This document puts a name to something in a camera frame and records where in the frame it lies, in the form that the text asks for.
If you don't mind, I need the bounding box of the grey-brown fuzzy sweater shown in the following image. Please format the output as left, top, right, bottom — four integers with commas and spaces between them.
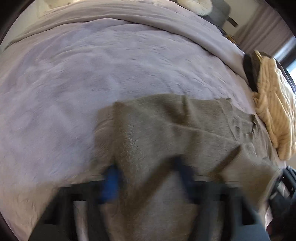
95, 94, 278, 240

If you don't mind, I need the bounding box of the cream striped knit garment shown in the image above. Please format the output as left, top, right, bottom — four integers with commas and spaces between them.
251, 50, 295, 161

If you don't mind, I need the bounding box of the dark basket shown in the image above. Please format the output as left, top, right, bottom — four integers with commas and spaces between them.
243, 50, 262, 92

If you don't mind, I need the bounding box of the lavender plush bed blanket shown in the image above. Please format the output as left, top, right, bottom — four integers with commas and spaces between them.
1, 1, 267, 240

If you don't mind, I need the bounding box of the grey curtain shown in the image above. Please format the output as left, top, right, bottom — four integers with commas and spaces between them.
234, 3, 293, 56

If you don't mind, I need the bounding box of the round cream cushion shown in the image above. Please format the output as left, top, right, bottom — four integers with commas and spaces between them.
177, 0, 213, 16

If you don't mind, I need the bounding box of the grey armchair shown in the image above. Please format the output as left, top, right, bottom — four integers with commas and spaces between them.
203, 0, 231, 27

